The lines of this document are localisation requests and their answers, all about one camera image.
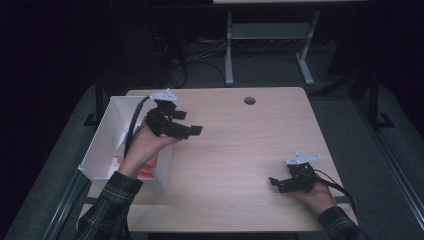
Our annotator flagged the black metal stand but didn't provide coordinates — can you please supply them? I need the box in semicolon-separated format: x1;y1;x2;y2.
367;66;396;130

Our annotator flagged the aluminium floor rail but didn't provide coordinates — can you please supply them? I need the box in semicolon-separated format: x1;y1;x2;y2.
354;99;424;223
41;169;89;240

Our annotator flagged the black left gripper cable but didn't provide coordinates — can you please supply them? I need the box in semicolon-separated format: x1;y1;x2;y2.
123;95;152;159

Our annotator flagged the person's right hand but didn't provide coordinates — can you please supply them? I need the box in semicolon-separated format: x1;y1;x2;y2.
288;181;338;216

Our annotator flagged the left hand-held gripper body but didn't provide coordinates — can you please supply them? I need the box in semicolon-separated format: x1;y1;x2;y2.
144;88;180;138

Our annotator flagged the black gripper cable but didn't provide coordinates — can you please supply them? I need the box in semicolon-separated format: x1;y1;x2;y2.
313;169;358;214
123;95;152;159

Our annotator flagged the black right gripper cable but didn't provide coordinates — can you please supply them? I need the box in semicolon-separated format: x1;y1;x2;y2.
313;169;358;214

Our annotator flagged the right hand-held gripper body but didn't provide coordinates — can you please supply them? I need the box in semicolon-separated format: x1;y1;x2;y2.
285;151;322;194

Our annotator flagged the person's left hand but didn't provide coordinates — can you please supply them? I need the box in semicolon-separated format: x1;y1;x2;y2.
118;121;183;179

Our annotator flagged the white metal table frame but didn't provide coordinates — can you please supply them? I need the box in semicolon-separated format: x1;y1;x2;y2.
223;9;322;87

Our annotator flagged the white box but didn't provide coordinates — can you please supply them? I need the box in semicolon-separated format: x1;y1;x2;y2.
77;95;176;193

